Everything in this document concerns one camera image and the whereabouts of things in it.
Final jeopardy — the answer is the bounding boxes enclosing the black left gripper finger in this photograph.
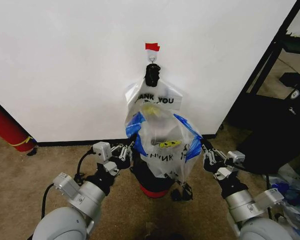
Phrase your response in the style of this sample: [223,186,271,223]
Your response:
[110,141,136,156]
[118,147,135,162]

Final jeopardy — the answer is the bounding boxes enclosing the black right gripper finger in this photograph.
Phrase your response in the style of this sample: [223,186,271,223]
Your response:
[201,139,217,166]
[211,148,228,165]

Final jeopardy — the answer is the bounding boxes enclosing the clear thank-you garbage bag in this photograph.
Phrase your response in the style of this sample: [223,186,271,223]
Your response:
[123,63,204,184]

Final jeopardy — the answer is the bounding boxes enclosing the clear plastic bag pile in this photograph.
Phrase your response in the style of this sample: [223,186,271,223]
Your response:
[268,162,300,240]

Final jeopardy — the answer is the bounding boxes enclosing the black baseboard strip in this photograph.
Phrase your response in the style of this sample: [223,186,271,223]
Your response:
[36,134,218,147]

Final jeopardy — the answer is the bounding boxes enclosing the black computer case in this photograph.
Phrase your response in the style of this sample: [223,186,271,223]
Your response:
[226,92,300,176]

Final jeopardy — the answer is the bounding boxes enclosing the black monitor stand base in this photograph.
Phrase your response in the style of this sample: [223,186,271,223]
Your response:
[279,71,300,89]

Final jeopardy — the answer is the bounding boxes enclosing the red tape strip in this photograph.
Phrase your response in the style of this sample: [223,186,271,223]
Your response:
[144,42,161,52]

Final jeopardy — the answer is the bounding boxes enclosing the red padded cylinder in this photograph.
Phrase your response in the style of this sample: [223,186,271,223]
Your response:
[0,94,38,153]

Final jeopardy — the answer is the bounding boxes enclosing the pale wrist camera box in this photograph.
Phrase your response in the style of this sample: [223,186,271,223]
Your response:
[225,150,246,166]
[93,141,113,161]

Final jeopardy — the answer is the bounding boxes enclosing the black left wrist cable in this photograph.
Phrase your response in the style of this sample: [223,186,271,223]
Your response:
[75,148,96,182]

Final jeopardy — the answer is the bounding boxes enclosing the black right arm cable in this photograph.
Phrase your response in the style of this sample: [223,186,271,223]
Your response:
[264,174,274,219]

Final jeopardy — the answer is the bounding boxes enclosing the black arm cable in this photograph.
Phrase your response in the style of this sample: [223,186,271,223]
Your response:
[264,174,274,219]
[40,183,56,221]

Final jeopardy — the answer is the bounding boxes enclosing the black strap bundle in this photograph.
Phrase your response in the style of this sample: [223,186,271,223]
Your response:
[170,181,194,202]

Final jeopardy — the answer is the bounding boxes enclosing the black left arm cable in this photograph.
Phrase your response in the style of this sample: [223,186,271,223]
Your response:
[40,183,56,221]

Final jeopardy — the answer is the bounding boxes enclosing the black metal rack frame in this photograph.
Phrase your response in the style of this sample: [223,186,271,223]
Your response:
[223,0,300,131]

